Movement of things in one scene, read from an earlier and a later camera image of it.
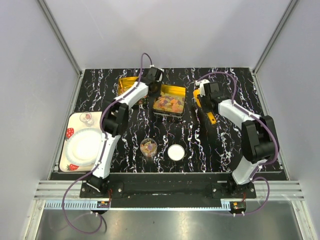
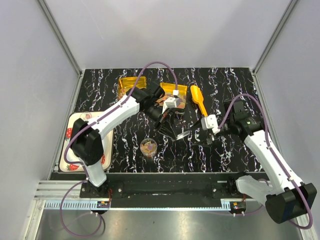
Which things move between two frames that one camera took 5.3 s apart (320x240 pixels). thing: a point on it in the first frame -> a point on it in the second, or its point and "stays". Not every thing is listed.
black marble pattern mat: [207, 138] stays
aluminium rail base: [69, 195] stays
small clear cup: [86, 117] stays
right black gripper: [205, 110] -> [208, 142]
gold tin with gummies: [171, 100] stays
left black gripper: [158, 94] -> [168, 128]
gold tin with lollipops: [124, 82] stays
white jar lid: [176, 152] -> [179, 136]
